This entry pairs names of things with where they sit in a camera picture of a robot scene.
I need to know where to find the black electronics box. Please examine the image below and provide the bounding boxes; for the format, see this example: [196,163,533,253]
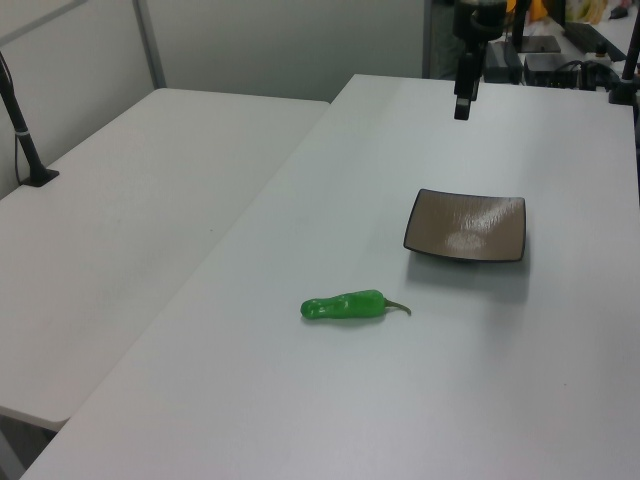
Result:
[486,41,524,84]
[523,52,584,88]

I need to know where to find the green chili pepper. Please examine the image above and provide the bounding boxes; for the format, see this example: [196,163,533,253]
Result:
[299,288,413,322]

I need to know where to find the black clamped stand pole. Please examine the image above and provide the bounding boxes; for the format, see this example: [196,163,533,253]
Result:
[606,27,640,107]

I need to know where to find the black monitor stand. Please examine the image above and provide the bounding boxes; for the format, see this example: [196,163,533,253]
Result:
[511,0,563,55]

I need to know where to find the black pole with white band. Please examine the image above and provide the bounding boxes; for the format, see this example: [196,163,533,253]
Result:
[0,49,61,189]

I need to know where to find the grey partition frame post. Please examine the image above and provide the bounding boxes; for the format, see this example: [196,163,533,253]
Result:
[131,0,167,91]

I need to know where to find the grey partition panel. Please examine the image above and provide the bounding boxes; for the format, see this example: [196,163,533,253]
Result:
[421,0,467,81]

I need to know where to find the black keyboard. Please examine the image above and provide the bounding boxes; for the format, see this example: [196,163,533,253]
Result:
[563,20,632,65]

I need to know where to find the square brown ceramic plate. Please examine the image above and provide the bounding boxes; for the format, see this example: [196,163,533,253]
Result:
[402,187,529,265]

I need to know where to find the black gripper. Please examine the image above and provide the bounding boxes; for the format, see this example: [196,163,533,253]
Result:
[452,0,508,122]

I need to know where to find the black cable bundle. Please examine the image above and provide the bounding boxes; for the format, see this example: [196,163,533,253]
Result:
[555,58,622,93]

